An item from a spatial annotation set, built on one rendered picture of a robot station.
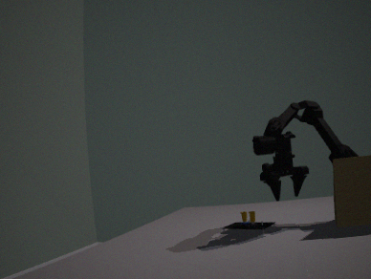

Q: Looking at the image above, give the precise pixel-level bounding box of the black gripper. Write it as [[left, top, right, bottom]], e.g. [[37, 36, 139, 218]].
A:
[[260, 151, 309, 201]]

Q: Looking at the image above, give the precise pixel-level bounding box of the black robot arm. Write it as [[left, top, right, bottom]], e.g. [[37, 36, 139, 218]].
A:
[[252, 100, 359, 172]]

